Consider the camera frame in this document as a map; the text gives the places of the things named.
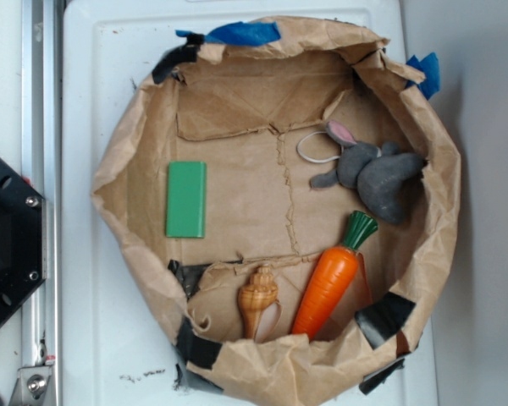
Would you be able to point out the aluminium frame rail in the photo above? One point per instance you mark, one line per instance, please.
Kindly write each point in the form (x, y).
(42, 26)

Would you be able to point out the white plastic tray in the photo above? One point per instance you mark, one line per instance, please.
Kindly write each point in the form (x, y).
(113, 351)

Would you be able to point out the blue tape strip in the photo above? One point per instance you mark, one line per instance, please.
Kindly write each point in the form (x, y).
(252, 34)
(430, 67)

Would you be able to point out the grey plush bunny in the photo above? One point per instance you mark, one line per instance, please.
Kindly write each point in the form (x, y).
(376, 173)

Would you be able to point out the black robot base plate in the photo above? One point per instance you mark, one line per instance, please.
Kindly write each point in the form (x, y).
(21, 241)

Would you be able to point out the orange plastic toy carrot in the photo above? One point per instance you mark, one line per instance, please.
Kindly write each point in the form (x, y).
(332, 275)

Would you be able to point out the blue tape right strip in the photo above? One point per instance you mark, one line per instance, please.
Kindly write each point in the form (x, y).
(430, 67)

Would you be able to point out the blue tape top strip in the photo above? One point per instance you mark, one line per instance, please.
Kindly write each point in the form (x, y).
(252, 34)

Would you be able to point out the green rectangular block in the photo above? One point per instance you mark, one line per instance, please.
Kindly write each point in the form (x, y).
(186, 200)

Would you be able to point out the brown paper bag bin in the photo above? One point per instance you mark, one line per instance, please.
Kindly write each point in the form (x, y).
(242, 111)

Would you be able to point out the tan plastic conch shell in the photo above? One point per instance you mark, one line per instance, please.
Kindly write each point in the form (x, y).
(259, 305)

